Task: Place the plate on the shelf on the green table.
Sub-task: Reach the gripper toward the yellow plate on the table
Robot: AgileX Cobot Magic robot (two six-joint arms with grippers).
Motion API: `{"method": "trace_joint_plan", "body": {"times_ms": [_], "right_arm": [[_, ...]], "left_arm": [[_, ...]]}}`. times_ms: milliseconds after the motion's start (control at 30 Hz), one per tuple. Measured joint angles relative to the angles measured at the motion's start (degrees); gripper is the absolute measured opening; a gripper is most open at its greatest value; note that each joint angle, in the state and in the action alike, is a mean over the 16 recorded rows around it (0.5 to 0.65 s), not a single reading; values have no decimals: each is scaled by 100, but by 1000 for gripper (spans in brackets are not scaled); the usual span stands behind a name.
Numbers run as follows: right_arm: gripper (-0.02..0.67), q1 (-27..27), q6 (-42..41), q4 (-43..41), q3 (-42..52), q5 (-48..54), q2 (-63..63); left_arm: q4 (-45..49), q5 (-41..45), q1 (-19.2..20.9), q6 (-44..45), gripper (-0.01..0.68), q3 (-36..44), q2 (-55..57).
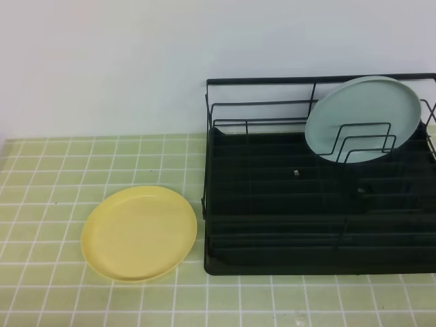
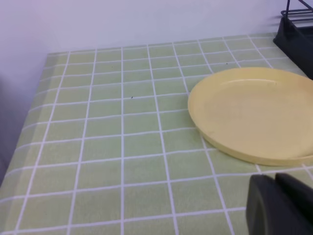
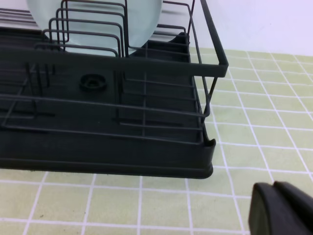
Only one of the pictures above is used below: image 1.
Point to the yellow plastic plate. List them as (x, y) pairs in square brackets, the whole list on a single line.
[(139, 234)]

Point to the light blue plastic plate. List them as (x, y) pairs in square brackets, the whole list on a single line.
[(364, 119)]

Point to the black drip tray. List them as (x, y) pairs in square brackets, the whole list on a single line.
[(271, 207)]

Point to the black wire dish rack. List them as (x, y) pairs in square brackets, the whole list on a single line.
[(282, 105)]

